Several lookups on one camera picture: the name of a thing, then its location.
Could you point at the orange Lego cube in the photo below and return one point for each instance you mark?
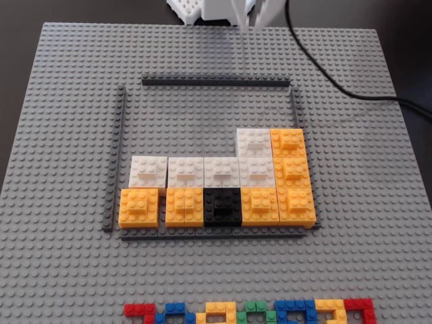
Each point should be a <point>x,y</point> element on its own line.
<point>297,207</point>
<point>293,172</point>
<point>138,209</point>
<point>288,143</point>
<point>185,207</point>
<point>260,207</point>

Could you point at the blue Lego letter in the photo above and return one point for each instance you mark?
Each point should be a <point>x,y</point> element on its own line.
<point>173,308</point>
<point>293,306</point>

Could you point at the green Lego letter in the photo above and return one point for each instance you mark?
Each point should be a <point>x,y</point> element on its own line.
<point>256,307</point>

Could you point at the grey Lego baseplate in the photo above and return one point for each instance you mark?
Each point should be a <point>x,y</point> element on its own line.
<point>67,135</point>

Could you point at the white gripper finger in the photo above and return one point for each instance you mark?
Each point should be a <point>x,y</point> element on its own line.
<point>266,11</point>
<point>243,13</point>

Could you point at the black Lego cube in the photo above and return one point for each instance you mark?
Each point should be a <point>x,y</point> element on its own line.
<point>222,206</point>

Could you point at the red Lego letter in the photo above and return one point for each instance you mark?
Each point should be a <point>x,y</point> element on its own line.
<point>135,310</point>
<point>359,303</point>

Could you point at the white Lego cube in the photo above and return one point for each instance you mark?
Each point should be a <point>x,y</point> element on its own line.
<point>254,143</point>
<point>146,172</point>
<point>185,172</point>
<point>256,172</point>
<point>221,172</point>

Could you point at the yellow Lego letter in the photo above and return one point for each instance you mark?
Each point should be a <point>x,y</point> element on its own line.
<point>329,305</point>
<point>219,308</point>

